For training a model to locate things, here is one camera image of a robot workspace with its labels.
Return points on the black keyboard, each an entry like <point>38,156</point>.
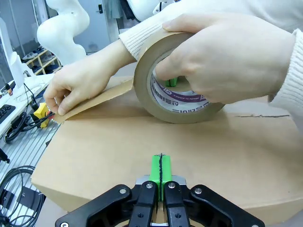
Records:
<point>6,113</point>

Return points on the person's right hand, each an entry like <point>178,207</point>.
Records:
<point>71,87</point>

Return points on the person's left forearm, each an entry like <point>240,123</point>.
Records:
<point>296,82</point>

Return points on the person's left hand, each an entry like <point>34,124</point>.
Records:
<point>236,59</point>

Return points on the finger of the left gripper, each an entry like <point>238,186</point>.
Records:
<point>171,82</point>

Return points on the small brown bottle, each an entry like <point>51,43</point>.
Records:
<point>8,89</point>

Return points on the brown packing tape roll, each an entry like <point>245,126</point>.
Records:
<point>144,94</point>

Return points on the person in cream sweater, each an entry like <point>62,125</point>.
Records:
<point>260,11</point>

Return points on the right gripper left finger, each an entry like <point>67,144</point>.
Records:
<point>144,201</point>

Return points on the brown cardboard box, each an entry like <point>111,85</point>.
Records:
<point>165,142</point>

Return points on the person's right forearm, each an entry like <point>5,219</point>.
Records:
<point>142,40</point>

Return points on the yellow emergency stop box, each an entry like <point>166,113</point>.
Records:
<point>41,113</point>

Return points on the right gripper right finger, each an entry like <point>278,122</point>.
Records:
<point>177,203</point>

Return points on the wooden shoe shelf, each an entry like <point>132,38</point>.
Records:
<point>42,62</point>

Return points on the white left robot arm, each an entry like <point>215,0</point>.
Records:
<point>61,35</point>

